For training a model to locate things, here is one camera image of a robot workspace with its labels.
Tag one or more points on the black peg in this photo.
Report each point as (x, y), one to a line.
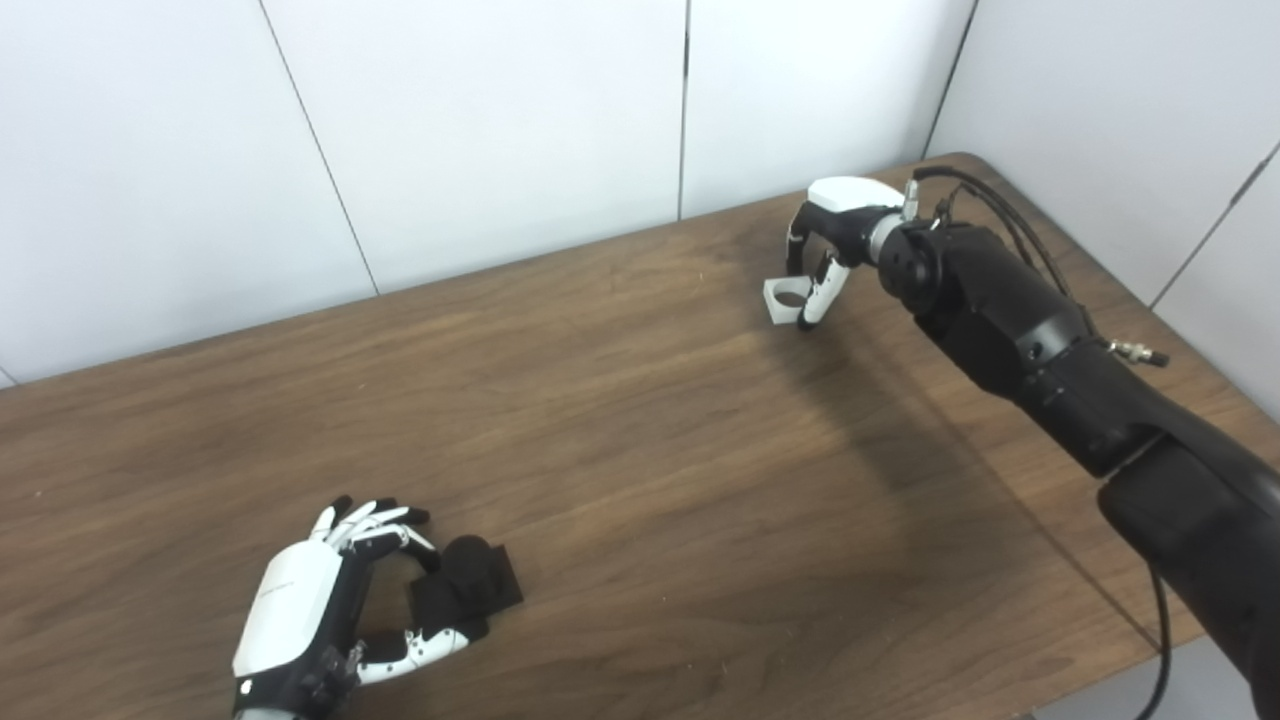
(470, 580)

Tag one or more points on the white square piece with hole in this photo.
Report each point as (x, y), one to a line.
(775, 308)

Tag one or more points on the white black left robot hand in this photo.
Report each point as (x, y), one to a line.
(290, 610)

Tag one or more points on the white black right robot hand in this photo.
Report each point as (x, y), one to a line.
(850, 195)

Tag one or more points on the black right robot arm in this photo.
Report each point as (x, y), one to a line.
(1040, 340)

